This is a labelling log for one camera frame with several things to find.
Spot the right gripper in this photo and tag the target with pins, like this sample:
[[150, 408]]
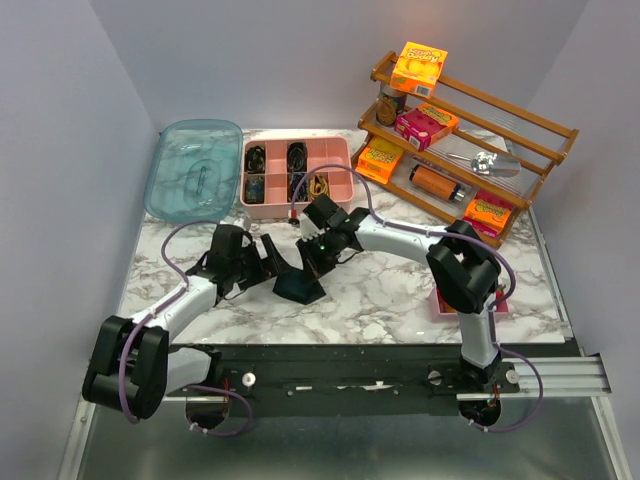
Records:
[[313, 266]]

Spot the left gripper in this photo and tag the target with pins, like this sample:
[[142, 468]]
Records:
[[274, 263]]

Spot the dark green tie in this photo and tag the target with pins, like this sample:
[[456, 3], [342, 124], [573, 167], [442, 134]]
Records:
[[298, 286]]

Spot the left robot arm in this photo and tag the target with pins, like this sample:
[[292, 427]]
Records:
[[132, 366]]

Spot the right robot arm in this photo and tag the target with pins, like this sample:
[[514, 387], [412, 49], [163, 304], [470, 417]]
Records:
[[464, 269]]

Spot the rolled yellow tie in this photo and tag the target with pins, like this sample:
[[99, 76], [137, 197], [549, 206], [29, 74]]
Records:
[[318, 185]]

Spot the rolled dark tie front-left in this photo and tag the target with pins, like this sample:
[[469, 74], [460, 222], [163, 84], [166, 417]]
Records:
[[254, 192]]

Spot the rolled patterned tie front-middle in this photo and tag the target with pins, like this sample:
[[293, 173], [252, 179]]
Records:
[[296, 182]]

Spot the pink divided organizer box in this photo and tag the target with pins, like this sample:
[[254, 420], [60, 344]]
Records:
[[325, 156]]

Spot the rolled black tie back-left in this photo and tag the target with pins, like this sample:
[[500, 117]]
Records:
[[255, 160]]

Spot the rolled black tie back-middle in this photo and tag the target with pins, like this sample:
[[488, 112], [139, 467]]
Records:
[[297, 157]]

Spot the blue transparent lid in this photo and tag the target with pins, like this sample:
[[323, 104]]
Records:
[[195, 171]]

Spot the orange sponge box lower left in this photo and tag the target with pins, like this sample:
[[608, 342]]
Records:
[[378, 160]]

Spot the orange sponge box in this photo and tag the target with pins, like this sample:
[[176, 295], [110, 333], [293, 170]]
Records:
[[378, 160], [487, 213], [418, 69]]

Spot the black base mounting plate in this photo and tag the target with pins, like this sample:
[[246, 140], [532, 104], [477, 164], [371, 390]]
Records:
[[359, 380]]

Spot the small pink tray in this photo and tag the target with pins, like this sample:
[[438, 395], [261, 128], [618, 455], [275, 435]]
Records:
[[441, 312]]

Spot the orange cylindrical bottle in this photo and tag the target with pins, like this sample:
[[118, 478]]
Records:
[[437, 184]]

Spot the pink sponge box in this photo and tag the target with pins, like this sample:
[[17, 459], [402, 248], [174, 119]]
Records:
[[425, 125]]

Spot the orange sponge box lower right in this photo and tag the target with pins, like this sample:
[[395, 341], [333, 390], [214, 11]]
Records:
[[487, 213]]

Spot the dark tin can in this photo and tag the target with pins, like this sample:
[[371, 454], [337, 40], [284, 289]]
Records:
[[390, 104]]

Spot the wooden three-tier shelf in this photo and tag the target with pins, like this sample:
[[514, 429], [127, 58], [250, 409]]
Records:
[[487, 124]]

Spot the metal scoop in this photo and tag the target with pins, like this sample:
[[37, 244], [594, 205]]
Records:
[[491, 164]]

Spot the orange sponge box top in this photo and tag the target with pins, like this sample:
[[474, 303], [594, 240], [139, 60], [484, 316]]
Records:
[[418, 69]]

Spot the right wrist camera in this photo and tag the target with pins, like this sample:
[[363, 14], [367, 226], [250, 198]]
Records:
[[307, 229]]

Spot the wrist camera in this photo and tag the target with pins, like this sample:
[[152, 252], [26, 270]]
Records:
[[241, 221], [307, 229]]

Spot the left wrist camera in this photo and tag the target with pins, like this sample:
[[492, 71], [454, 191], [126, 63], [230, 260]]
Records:
[[241, 221]]

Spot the aluminium frame rail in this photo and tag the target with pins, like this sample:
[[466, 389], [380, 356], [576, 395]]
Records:
[[562, 377]]

